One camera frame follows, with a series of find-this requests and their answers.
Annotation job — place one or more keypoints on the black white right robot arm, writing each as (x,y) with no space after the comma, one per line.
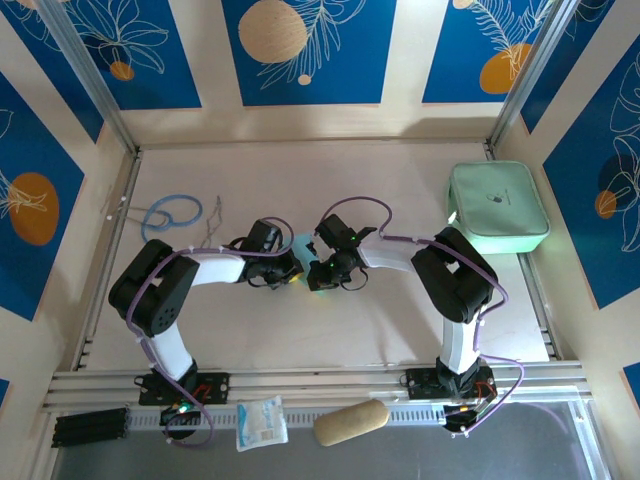
(455,280)

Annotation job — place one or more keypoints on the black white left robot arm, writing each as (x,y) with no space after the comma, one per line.
(150,295)

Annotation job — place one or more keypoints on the tan bread roll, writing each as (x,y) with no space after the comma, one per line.
(350,420)

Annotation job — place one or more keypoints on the white blue plastic packet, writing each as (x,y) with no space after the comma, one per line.
(260,425)

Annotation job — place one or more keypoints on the mint green zip case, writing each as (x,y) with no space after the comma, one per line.
(495,185)

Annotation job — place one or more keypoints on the black left controller board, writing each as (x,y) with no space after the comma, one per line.
(172,415)

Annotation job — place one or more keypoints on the black controller board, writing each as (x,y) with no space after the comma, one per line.
(457,417)
(172,415)

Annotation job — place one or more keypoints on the black right controller board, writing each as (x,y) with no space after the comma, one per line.
(457,417)

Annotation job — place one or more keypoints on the black ribbed block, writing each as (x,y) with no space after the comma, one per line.
(90,425)

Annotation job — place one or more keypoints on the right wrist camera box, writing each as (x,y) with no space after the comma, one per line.
(334,230)

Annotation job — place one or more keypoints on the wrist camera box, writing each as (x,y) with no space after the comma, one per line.
(334,230)
(262,235)

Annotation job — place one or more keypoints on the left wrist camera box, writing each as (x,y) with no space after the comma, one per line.
(262,235)

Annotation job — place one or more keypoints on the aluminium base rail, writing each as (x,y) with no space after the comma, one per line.
(320,382)

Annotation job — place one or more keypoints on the aluminium upright post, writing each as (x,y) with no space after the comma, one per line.
(531,75)
(92,75)

